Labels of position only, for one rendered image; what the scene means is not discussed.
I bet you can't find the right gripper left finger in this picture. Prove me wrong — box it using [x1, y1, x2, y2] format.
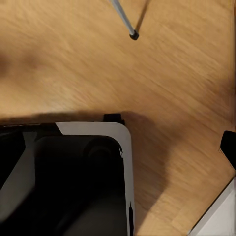
[0, 131, 26, 189]

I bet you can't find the camera tripod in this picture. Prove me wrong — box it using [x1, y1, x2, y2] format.
[111, 0, 139, 40]

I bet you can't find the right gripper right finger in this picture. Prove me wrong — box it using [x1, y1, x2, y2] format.
[221, 130, 236, 169]

